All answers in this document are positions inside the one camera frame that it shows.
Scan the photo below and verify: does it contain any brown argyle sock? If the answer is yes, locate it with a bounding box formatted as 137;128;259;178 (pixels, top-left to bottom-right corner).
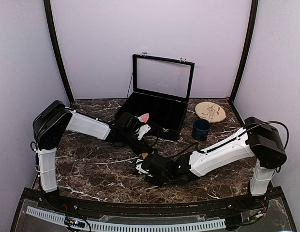
139;151;155;160

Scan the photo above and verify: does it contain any pink teal patterned sock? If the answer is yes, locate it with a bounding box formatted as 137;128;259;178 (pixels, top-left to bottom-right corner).
137;113;150;123

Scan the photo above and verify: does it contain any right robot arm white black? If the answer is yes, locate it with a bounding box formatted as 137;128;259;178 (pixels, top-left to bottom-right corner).
135;116;287;210

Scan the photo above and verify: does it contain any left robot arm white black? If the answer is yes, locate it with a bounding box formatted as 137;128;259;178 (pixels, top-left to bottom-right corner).
30;100;154;211

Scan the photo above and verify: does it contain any dark blue mug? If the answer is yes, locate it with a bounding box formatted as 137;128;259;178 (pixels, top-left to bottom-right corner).
192;118;210;142

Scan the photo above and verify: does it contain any black display case glass lid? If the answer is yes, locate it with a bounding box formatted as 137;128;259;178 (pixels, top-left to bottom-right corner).
114;54;195;141

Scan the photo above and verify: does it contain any small circuit board with leds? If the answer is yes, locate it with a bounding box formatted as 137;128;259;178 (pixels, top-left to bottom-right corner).
64;217;86;228

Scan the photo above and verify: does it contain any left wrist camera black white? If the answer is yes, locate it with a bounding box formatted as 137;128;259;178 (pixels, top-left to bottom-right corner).
117;112;151;140

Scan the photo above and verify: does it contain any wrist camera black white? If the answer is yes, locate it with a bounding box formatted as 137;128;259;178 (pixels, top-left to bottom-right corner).
117;112;151;140
135;154;168;176

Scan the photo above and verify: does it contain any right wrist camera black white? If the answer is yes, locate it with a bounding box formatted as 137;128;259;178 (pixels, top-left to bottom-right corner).
135;154;168;176

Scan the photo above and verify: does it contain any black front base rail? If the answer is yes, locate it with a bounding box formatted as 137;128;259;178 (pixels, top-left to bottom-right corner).
11;187;297;232

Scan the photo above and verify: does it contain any black left frame post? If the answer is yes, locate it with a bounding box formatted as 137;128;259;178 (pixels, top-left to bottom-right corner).
43;0;75;104

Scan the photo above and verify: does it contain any black frame post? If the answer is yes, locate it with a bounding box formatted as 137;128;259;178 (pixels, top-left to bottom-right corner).
43;0;75;104
229;0;258;104

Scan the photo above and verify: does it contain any white slotted cable duct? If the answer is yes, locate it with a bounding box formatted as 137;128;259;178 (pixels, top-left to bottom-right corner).
25;206;226;232

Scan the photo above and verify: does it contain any black right frame post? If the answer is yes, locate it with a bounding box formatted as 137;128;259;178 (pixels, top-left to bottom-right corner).
229;0;258;104

